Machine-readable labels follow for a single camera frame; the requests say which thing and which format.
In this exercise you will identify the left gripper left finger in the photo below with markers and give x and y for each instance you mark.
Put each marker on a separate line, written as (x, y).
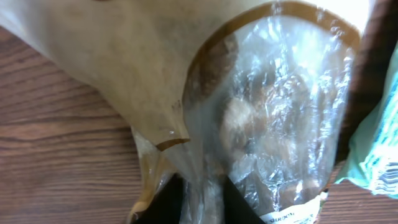
(166, 206)

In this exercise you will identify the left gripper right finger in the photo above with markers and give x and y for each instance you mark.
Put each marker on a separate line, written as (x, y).
(236, 209)

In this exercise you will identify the brown snack bag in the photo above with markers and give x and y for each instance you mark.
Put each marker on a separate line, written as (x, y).
(251, 90)

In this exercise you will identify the teal wet wipes pack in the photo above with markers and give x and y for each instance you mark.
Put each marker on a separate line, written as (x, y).
(372, 158)

